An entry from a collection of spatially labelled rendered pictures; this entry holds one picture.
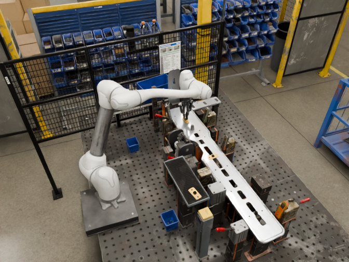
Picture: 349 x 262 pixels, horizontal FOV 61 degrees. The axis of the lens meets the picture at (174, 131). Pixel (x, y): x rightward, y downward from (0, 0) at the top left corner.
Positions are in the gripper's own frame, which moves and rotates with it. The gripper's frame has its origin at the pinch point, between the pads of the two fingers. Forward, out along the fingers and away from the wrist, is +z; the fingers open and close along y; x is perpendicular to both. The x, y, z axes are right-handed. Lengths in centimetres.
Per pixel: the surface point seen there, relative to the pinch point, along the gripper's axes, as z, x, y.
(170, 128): 6.7, -2.5, -15.4
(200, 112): 7.1, 6.8, 17.9
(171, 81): -18.1, 26.7, -1.4
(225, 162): 5, -56, 5
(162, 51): -33, 55, 3
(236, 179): 5, -72, 4
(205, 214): -11, -97, -34
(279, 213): 3, -106, 12
